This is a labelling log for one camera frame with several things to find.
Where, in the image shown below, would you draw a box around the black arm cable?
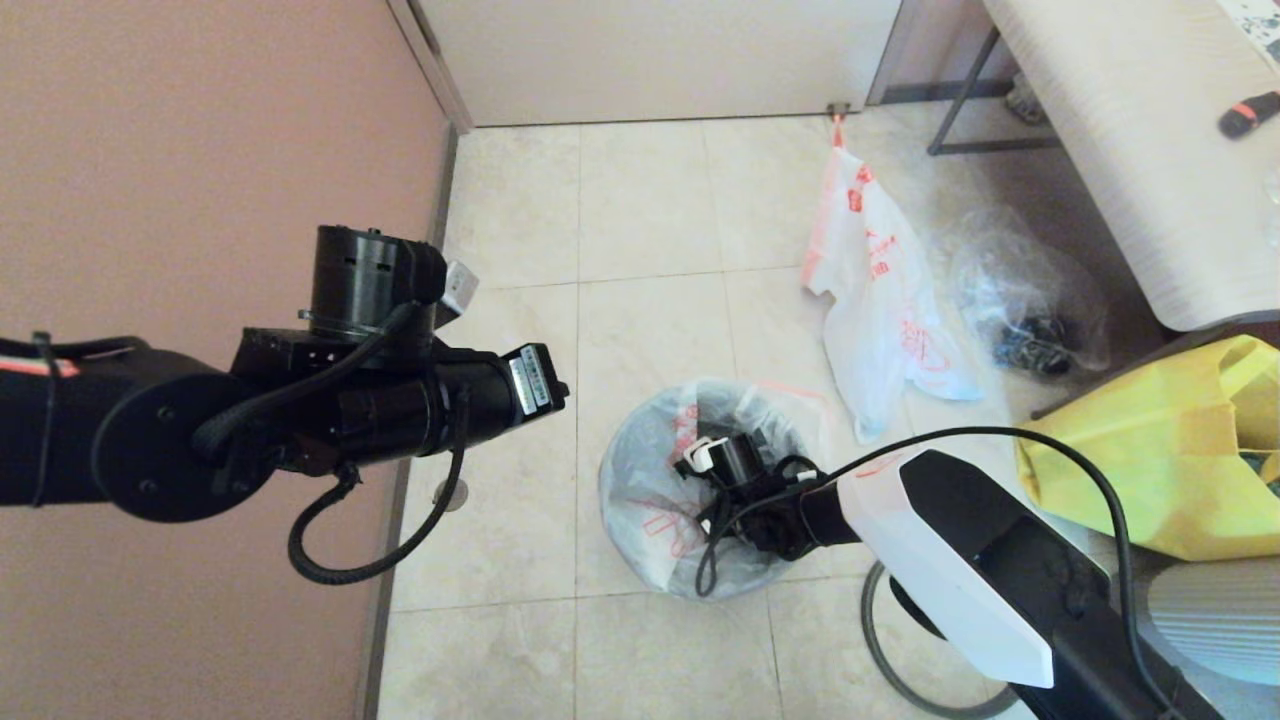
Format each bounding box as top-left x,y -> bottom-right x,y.
0,300 -> 473,587
695,427 -> 1186,720

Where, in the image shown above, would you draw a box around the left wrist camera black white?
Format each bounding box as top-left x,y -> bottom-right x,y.
298,225 -> 481,343

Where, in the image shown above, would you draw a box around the dark items in clear bag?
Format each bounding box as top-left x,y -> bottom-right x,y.
995,315 -> 1079,376

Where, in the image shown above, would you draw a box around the black and red marker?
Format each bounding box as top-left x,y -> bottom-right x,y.
1217,90 -> 1280,139

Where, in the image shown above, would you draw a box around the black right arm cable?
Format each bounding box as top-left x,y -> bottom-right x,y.
695,427 -> 1186,720

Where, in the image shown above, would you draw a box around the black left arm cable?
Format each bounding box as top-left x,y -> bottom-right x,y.
0,300 -> 473,587

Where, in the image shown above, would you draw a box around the black-printed white paper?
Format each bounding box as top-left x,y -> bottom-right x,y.
1215,0 -> 1280,63

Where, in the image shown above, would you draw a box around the beige table with metal legs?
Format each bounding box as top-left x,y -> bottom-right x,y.
925,30 -> 1280,421

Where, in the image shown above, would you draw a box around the white door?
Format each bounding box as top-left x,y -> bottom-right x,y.
415,0 -> 906,129

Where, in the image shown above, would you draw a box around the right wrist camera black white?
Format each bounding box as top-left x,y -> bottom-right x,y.
675,432 -> 793,488

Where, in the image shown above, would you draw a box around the grey ribbed robot base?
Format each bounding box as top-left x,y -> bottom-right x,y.
1135,555 -> 1280,688

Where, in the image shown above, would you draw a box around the grey door frame post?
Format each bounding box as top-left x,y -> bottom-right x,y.
385,0 -> 476,139

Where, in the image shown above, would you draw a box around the grey bin rim ring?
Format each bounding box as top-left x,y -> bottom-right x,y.
862,560 -> 1013,719

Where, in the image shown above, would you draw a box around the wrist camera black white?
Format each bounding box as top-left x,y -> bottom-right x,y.
675,432 -> 793,488
298,225 -> 481,343

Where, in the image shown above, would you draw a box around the yellow non-woven bag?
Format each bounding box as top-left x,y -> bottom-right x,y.
1012,335 -> 1280,563

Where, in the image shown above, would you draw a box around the clear plastic bag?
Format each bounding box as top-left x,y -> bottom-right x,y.
940,205 -> 1111,379

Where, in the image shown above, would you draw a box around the small white object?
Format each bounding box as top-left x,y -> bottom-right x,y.
1003,75 -> 1046,126

